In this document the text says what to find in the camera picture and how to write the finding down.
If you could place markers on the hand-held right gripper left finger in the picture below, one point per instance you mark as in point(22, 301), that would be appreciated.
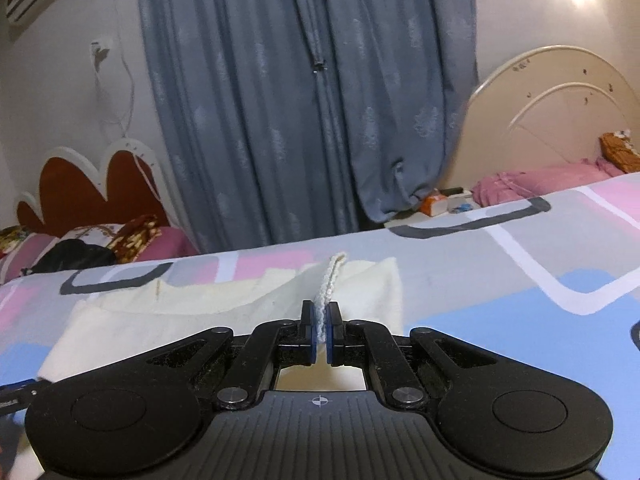
point(307, 332)

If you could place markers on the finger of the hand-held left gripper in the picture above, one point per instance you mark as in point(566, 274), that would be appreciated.
point(30, 386)

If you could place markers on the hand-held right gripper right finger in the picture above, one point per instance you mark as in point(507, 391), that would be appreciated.
point(332, 332)

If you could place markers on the cream knit sweater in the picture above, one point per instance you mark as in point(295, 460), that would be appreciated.
point(150, 320)

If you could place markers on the white nightstand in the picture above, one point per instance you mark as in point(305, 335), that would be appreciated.
point(410, 217)

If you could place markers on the black cloth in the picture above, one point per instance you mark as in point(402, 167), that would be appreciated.
point(75, 255)

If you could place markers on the white floral pillow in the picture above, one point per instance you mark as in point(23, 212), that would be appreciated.
point(87, 234)

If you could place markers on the orange box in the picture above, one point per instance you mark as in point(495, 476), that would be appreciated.
point(434, 204)

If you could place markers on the white box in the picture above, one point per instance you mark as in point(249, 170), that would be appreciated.
point(460, 204)

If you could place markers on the red gold floral cloth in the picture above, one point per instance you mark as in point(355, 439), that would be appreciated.
point(137, 235)

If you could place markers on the red scalloped headboard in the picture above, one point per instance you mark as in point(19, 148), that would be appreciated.
point(75, 185)

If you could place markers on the blue-grey floral curtain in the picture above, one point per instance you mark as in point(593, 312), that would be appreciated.
point(240, 110)

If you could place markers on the pink blanket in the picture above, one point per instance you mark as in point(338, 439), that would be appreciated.
point(540, 180)

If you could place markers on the cream arched headboard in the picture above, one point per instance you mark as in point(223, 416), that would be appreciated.
point(550, 125)

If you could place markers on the orange patterned cloth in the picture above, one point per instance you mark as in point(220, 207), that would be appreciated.
point(620, 152)

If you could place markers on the white wall socket with charger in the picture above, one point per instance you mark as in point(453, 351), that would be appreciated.
point(100, 50)

